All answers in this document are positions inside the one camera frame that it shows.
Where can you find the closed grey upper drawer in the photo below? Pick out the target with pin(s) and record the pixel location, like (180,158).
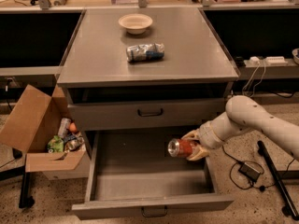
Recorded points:
(148,114)

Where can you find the black power adapter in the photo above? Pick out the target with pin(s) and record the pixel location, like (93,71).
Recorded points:
(248,171)

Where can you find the orange fruit in box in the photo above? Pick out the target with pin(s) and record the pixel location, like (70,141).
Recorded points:
(73,128)

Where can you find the black stand leg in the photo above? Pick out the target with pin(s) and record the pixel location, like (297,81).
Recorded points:
(289,209)
(26,199)

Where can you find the crushed blue white can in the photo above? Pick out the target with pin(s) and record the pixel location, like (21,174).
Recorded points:
(145,52)

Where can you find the brown cardboard box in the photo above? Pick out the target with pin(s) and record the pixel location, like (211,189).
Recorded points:
(32,123)

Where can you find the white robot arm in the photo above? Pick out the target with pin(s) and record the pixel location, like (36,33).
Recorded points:
(241,115)

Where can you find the silver can in box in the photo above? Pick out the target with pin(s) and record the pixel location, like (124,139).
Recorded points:
(64,126)

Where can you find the white power strip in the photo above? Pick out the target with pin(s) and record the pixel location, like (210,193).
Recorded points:
(268,61)

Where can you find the black stand leg right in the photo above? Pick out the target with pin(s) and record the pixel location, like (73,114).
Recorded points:
(289,209)

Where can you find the white bowl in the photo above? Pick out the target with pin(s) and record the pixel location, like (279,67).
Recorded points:
(135,24)

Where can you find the green snack bag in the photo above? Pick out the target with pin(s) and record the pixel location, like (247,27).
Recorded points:
(56,144)

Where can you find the grey drawer cabinet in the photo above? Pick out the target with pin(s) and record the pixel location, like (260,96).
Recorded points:
(194,65)

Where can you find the red coke can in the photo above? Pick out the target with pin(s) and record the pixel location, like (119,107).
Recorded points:
(182,148)

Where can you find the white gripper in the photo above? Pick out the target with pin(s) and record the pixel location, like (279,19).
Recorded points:
(206,136)

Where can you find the open grey middle drawer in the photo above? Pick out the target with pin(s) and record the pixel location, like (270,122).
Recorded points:
(133,175)

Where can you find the black stand leg left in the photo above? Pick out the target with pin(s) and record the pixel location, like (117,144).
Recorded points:
(26,199)

